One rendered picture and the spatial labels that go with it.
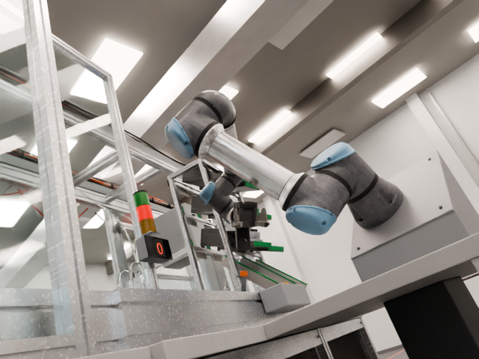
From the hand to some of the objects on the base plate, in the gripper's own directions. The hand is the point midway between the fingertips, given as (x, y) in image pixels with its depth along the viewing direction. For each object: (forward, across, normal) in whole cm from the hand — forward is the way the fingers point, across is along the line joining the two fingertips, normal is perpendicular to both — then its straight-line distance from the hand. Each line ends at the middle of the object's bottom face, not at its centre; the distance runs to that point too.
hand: (253, 226), depth 117 cm
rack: (-40, +10, +51) cm, 66 cm away
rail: (+22, -7, +25) cm, 34 cm away
